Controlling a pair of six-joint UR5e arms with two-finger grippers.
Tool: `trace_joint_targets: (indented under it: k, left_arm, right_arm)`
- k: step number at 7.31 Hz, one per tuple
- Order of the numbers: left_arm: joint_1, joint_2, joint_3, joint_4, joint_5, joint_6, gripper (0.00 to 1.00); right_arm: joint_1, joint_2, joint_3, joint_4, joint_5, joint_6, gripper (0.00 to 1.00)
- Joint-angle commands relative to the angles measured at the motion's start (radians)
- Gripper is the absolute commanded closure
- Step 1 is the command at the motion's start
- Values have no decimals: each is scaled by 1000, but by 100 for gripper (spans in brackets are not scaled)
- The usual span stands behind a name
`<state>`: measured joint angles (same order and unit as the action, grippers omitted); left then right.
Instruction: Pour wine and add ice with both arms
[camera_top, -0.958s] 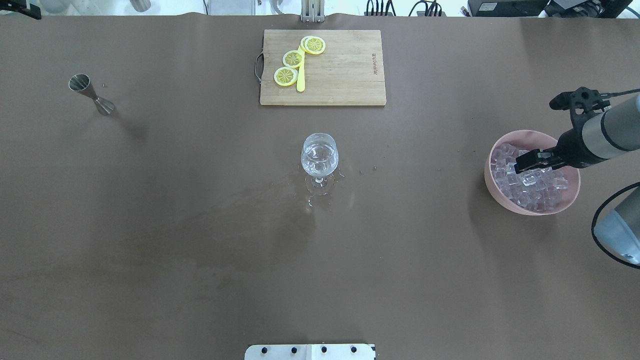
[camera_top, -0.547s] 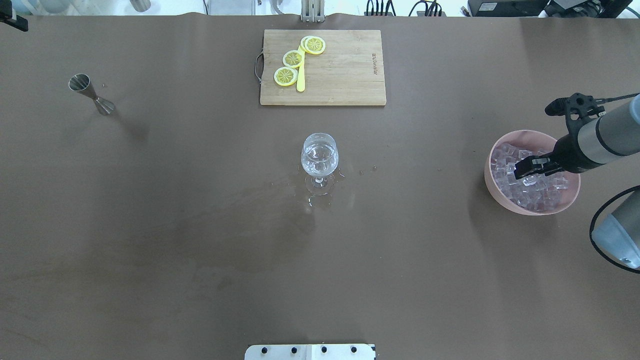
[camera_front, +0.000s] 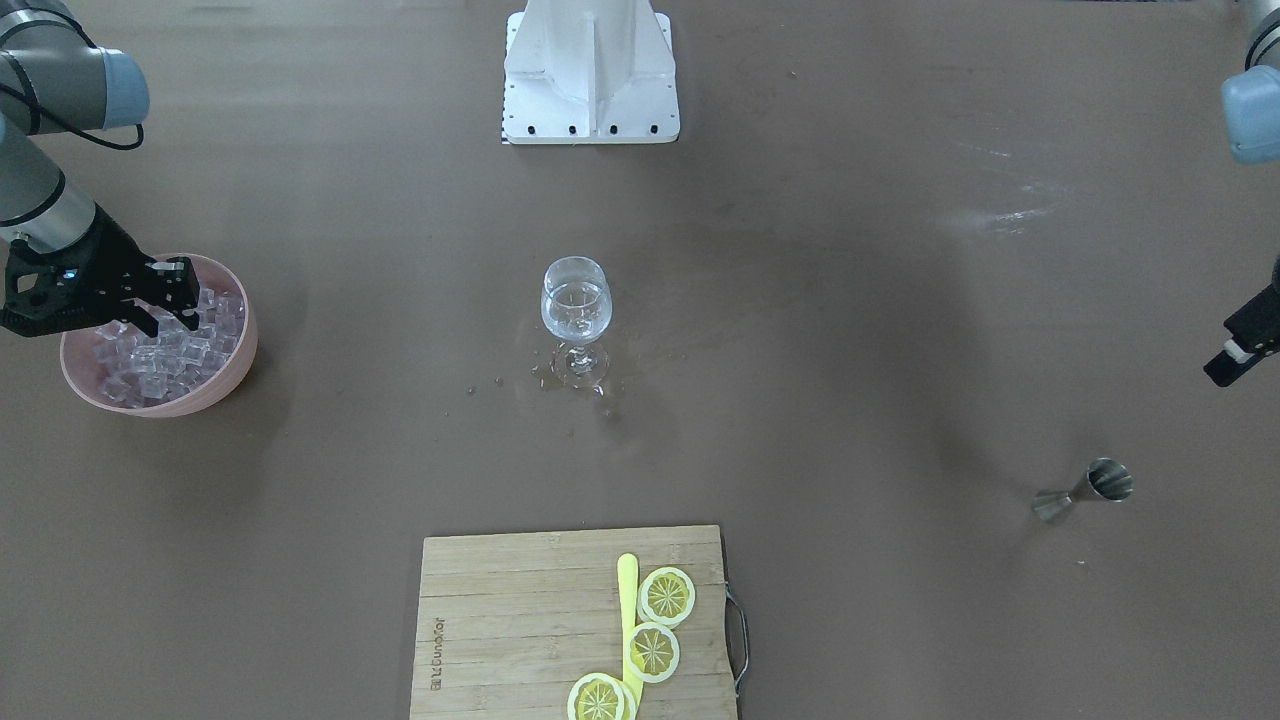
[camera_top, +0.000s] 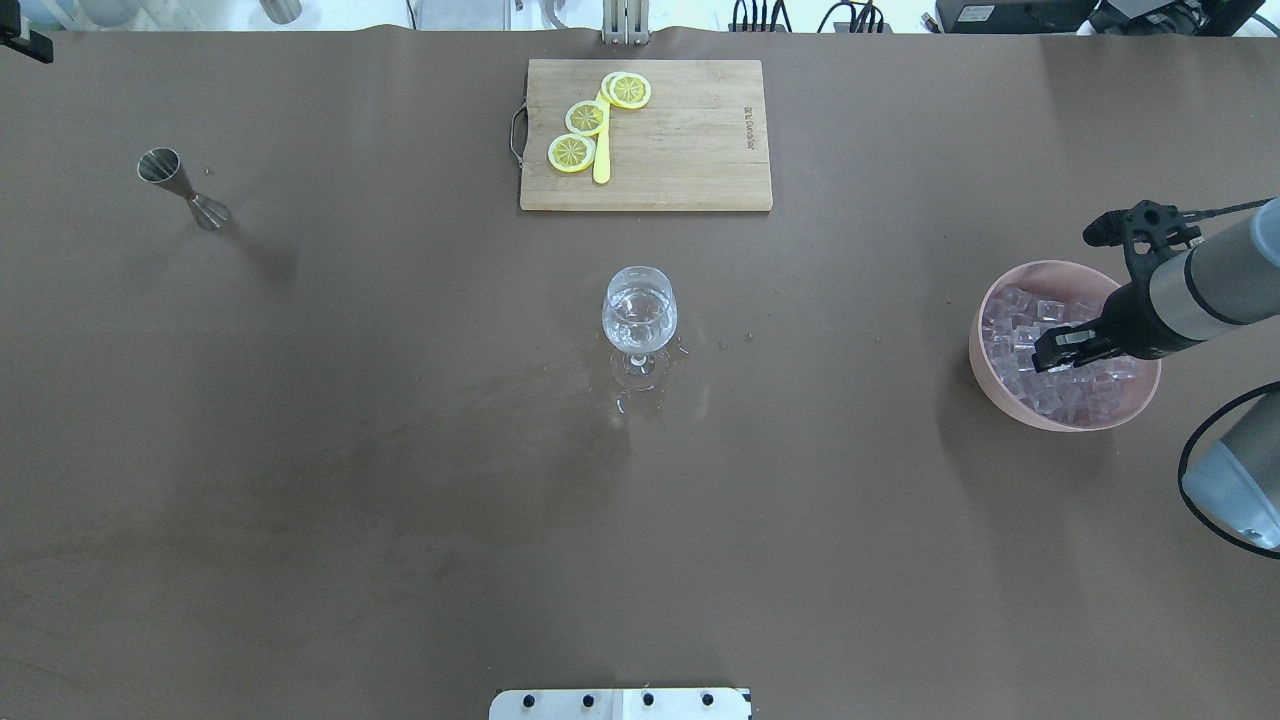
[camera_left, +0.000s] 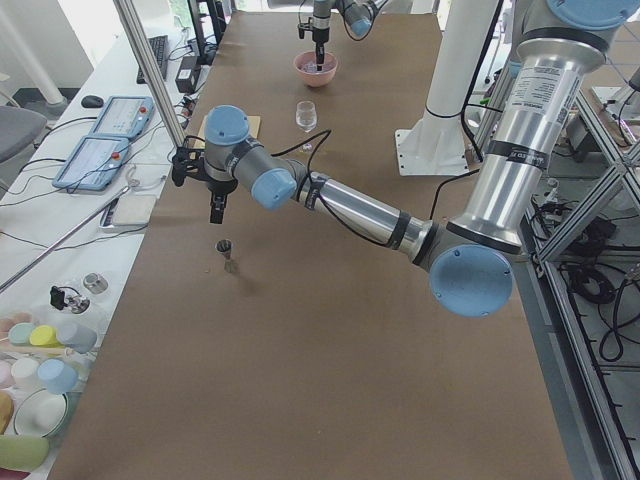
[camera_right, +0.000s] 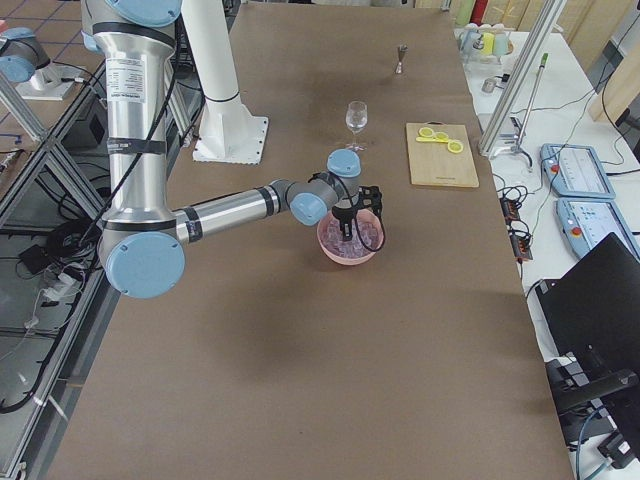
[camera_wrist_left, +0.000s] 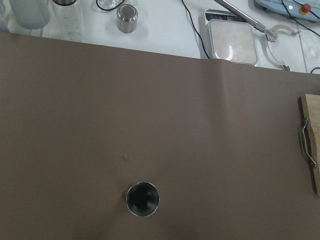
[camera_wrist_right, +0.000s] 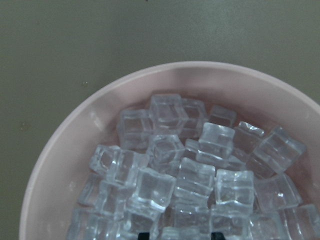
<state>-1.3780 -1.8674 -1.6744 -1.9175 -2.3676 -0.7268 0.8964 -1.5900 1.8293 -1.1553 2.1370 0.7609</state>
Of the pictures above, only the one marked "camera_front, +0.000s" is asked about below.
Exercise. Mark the pink bowl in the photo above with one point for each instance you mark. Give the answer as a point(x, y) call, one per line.
point(83, 374)

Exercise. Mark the yellow plastic knife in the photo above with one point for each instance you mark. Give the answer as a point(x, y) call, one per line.
point(628, 583)

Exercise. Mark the middle lemon slice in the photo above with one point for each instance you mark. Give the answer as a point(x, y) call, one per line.
point(651, 653)

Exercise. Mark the clear wine glass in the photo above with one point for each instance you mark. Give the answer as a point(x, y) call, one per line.
point(577, 308)

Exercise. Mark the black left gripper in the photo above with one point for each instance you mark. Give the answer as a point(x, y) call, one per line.
point(1256, 330)

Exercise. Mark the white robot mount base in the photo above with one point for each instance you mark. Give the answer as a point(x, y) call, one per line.
point(589, 73)

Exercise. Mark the wooden cutting board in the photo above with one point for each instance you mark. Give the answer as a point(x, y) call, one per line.
point(508, 622)

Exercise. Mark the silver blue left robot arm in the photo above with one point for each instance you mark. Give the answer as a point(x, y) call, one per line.
point(1250, 101)

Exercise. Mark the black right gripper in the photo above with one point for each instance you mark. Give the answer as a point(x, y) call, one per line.
point(108, 255)

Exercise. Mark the steel double jigger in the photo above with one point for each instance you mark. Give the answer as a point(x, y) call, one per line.
point(1105, 480)

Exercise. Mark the lemon slice near handle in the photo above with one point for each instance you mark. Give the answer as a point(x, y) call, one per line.
point(666, 597)

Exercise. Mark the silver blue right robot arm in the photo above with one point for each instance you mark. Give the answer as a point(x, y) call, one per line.
point(56, 79)

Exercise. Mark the clear ice cubes pile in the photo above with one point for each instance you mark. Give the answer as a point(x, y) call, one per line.
point(140, 371)

